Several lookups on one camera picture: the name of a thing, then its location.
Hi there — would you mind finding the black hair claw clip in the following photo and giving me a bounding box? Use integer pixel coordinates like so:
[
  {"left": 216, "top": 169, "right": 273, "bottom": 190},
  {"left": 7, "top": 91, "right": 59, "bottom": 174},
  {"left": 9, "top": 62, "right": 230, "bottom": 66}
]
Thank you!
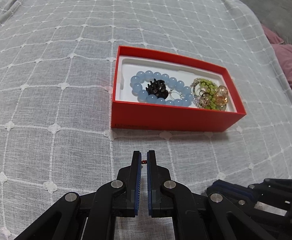
[{"left": 145, "top": 79, "right": 169, "bottom": 100}]

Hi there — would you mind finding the grey checked bedspread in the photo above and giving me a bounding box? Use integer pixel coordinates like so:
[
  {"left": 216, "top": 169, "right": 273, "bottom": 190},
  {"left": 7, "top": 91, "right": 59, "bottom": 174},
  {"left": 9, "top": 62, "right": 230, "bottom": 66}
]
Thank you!
[{"left": 0, "top": 0, "right": 292, "bottom": 240}]

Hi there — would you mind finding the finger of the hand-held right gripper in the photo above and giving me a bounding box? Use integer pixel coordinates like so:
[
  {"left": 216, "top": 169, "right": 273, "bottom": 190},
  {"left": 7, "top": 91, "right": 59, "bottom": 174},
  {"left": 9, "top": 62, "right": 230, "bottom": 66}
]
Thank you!
[
  {"left": 206, "top": 179, "right": 292, "bottom": 231},
  {"left": 248, "top": 178, "right": 292, "bottom": 198}
]

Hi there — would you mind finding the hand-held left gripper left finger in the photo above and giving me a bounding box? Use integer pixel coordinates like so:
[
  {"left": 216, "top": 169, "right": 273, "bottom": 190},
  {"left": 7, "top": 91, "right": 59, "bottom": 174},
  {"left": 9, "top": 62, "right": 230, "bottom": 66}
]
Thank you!
[{"left": 16, "top": 151, "right": 142, "bottom": 240}]

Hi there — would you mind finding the pink pillow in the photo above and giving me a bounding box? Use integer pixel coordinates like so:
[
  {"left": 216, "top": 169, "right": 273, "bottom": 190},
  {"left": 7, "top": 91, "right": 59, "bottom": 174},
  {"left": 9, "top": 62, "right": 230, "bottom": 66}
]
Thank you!
[{"left": 261, "top": 24, "right": 292, "bottom": 117}]

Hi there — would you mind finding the blue bead bracelet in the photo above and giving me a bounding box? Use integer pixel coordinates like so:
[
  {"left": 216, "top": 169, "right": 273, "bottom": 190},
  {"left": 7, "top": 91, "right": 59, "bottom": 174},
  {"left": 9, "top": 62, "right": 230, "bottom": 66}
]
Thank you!
[{"left": 130, "top": 70, "right": 194, "bottom": 107}]

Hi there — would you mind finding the silver bead ring bracelet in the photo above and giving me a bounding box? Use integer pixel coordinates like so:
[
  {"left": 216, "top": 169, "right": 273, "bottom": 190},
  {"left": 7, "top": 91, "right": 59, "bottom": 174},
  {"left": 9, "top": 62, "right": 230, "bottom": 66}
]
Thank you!
[{"left": 169, "top": 89, "right": 184, "bottom": 100}]

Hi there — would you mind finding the amber glass charm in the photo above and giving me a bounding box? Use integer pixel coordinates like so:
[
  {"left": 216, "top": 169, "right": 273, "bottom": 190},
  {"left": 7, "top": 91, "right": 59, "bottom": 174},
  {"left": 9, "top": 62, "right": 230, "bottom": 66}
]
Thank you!
[{"left": 212, "top": 85, "right": 230, "bottom": 105}]

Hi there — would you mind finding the grey blanket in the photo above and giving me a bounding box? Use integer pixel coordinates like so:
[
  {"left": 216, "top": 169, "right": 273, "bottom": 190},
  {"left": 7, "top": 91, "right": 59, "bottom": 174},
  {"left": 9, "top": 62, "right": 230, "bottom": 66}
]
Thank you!
[{"left": 235, "top": 0, "right": 292, "bottom": 64}]

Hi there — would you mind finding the red cardboard box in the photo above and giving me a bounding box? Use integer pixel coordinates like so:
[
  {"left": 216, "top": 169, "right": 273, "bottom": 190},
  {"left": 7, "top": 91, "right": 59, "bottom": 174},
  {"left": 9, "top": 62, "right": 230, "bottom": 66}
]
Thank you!
[{"left": 110, "top": 45, "right": 247, "bottom": 132}]

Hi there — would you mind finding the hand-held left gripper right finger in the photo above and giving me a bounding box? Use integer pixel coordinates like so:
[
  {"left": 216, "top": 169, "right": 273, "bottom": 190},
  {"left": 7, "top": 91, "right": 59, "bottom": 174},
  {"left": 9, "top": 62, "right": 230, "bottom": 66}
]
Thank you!
[{"left": 146, "top": 150, "right": 278, "bottom": 240}]

